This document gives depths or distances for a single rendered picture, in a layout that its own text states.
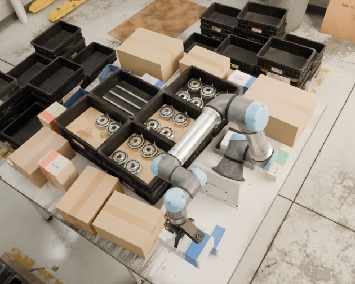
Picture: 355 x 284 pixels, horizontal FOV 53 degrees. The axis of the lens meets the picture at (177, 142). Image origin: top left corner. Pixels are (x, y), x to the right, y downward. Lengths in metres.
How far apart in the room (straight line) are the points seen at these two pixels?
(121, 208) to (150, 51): 1.25
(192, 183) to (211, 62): 1.47
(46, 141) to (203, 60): 1.21
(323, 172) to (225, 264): 1.48
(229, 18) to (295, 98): 1.76
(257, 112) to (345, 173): 1.85
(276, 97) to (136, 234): 1.19
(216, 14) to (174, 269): 2.76
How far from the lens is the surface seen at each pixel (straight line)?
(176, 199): 1.24
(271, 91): 2.37
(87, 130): 2.36
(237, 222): 2.04
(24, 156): 2.35
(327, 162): 3.22
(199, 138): 1.43
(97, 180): 2.08
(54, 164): 2.14
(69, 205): 2.05
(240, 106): 1.47
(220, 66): 2.59
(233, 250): 1.98
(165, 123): 2.28
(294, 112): 2.27
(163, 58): 2.63
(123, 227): 1.90
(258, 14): 3.76
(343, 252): 2.88
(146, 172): 2.07
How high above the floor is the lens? 2.55
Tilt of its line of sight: 52 degrees down
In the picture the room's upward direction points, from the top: 7 degrees counter-clockwise
